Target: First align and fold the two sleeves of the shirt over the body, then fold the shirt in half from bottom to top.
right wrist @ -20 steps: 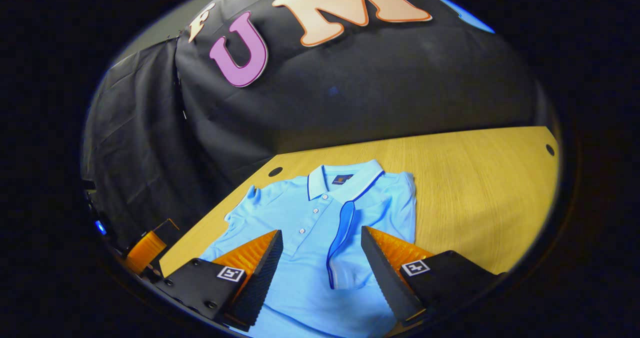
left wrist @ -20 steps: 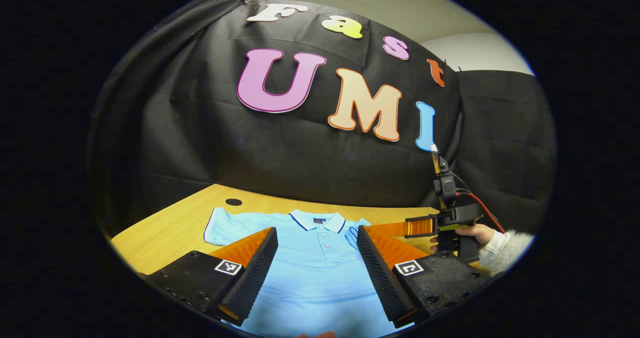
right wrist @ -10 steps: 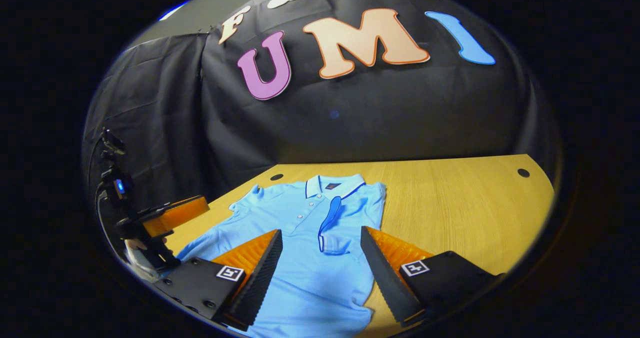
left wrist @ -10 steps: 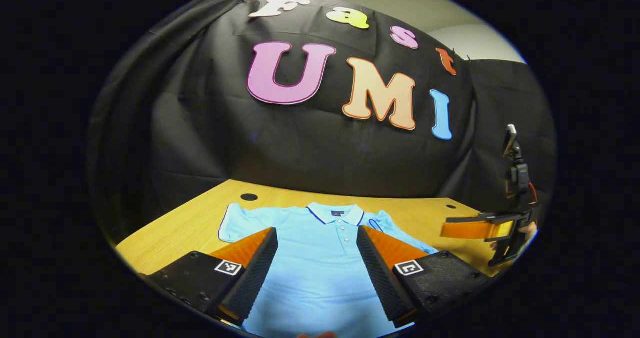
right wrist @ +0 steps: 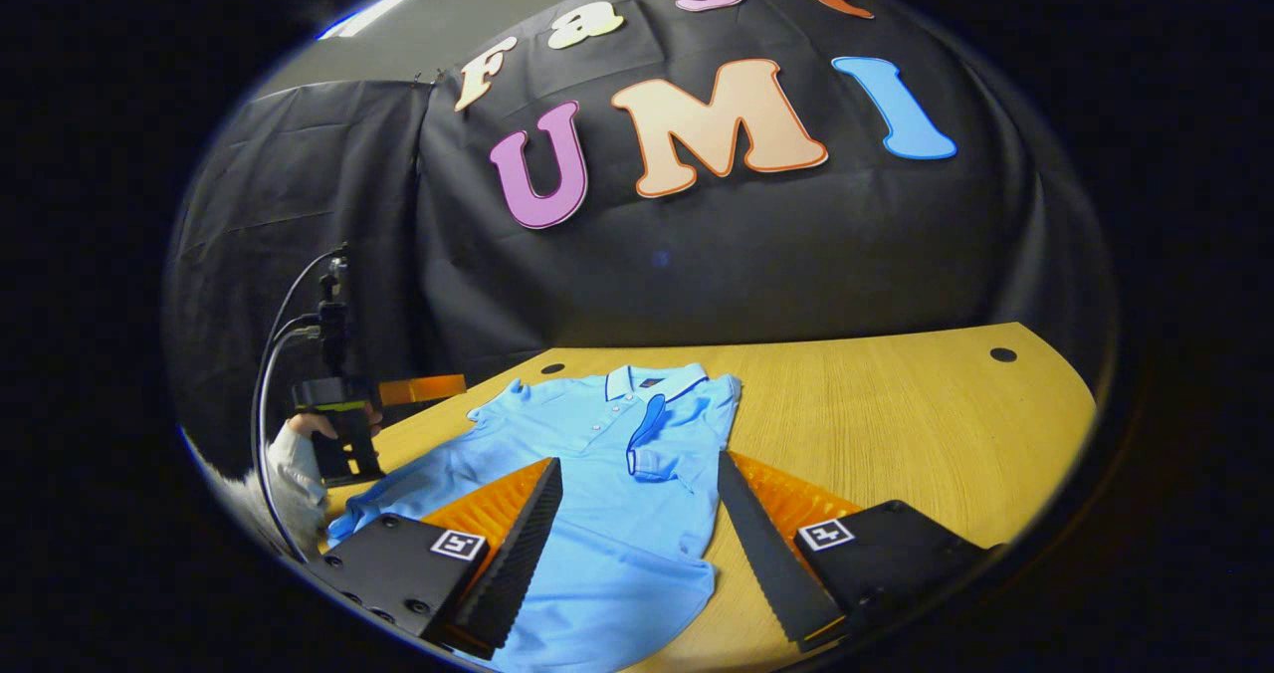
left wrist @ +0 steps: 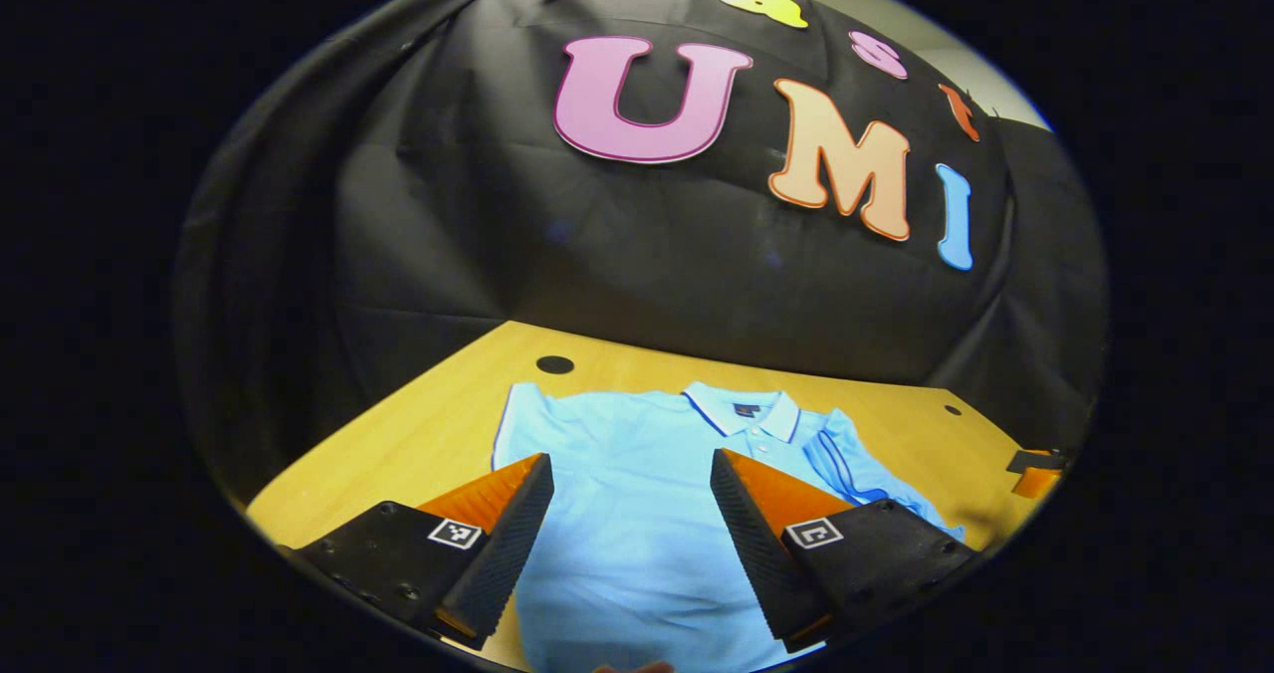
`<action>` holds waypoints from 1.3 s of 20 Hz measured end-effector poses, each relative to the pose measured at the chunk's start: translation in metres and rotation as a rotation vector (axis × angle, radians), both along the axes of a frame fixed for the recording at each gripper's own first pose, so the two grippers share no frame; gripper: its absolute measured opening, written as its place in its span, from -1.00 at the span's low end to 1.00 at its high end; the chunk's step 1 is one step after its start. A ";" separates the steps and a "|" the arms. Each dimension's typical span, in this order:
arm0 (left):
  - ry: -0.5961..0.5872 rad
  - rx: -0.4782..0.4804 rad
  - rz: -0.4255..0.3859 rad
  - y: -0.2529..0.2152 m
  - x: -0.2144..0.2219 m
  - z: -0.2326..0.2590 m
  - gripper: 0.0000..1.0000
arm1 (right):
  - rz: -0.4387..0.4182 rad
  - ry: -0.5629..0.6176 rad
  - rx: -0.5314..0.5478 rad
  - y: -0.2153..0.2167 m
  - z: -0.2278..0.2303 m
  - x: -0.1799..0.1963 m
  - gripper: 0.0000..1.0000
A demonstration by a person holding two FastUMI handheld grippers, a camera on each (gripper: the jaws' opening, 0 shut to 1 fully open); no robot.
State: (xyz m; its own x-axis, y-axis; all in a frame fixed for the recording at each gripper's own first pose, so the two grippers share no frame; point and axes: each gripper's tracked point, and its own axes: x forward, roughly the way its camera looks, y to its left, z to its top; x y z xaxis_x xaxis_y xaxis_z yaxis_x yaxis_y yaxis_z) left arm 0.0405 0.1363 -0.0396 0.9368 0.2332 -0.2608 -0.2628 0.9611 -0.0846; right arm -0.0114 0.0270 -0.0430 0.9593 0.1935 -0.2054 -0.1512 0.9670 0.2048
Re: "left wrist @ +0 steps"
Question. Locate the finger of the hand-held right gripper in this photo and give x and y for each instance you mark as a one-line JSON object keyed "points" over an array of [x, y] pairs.
{"points": [[1035, 474]]}

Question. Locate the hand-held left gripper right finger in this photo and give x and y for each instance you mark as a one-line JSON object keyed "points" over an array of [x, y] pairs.
{"points": [[756, 554]]}

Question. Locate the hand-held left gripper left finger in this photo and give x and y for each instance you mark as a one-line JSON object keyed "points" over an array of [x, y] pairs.
{"points": [[508, 554]]}

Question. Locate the light blue T-shirt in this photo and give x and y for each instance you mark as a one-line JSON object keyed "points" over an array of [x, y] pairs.
{"points": [[637, 514]]}

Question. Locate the black backdrop cloth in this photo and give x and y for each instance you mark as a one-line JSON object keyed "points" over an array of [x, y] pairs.
{"points": [[647, 255]]}

